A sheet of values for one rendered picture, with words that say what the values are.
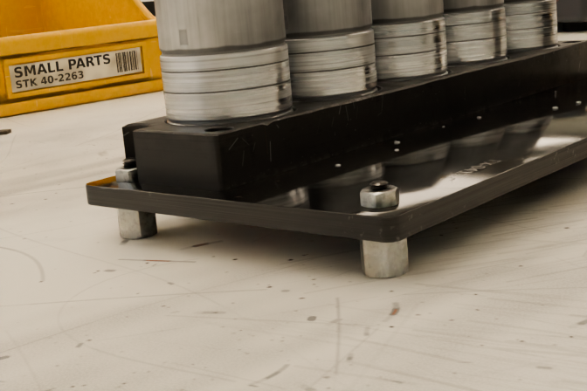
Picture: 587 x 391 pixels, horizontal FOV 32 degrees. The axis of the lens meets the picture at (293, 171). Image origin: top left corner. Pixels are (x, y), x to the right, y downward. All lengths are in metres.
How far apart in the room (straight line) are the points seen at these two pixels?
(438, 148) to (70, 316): 0.08
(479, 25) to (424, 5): 0.03
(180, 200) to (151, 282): 0.02
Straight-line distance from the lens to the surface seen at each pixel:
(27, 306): 0.16
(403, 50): 0.23
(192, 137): 0.18
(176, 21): 0.19
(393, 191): 0.16
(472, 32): 0.25
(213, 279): 0.16
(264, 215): 0.16
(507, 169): 0.18
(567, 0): 0.58
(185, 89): 0.19
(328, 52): 0.21
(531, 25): 0.28
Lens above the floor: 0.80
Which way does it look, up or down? 11 degrees down
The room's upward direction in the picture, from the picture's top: 5 degrees counter-clockwise
